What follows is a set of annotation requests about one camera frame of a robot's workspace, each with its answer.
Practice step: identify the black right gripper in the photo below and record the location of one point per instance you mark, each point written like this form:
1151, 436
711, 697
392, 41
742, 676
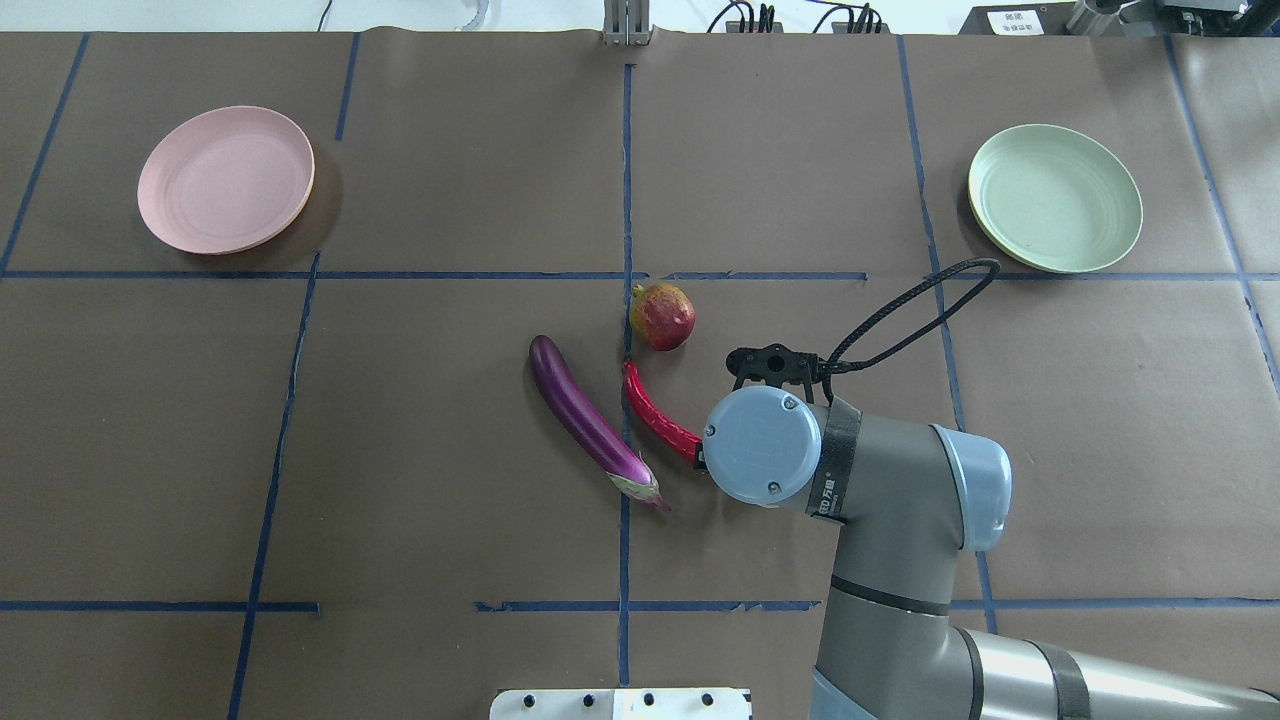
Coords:
699, 459

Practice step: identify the purple eggplant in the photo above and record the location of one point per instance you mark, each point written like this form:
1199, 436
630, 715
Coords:
587, 425

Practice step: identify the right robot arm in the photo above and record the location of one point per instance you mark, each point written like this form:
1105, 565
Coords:
907, 500

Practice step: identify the red apple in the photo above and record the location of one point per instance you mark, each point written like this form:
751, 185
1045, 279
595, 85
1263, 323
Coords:
662, 316

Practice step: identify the red chili pepper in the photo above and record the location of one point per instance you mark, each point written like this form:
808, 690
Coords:
672, 434

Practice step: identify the green plate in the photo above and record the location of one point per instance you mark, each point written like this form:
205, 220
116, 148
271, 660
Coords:
1055, 199

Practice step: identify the white label card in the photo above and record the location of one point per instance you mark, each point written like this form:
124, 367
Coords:
1016, 22

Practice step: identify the white central pillar base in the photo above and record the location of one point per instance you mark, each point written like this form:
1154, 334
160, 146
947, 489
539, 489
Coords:
624, 703

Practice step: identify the pink plate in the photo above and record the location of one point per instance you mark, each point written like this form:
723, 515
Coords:
226, 180

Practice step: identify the aluminium frame post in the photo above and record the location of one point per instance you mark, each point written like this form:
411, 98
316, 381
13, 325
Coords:
627, 23

